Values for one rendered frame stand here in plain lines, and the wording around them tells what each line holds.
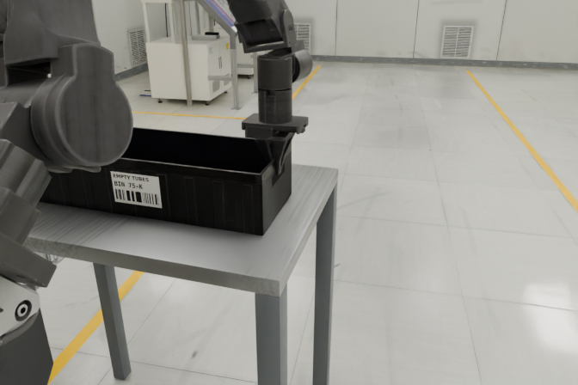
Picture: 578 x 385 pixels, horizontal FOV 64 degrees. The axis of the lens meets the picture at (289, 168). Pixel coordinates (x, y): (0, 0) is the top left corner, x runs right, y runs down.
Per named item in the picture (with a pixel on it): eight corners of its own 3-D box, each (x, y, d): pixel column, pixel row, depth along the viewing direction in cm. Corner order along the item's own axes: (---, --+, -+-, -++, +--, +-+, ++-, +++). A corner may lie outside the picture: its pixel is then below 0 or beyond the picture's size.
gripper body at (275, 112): (254, 122, 84) (252, 82, 81) (309, 126, 81) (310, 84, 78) (240, 132, 78) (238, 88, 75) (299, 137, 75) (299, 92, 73)
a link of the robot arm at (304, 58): (234, 18, 74) (283, 9, 70) (267, 15, 84) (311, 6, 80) (248, 93, 77) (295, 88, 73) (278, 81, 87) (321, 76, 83)
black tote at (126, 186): (-8, 195, 93) (-22, 142, 89) (55, 164, 108) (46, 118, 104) (262, 236, 78) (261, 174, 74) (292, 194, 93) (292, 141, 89)
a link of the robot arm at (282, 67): (249, 51, 73) (282, 53, 71) (269, 46, 79) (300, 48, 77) (251, 94, 76) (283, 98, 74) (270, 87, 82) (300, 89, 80)
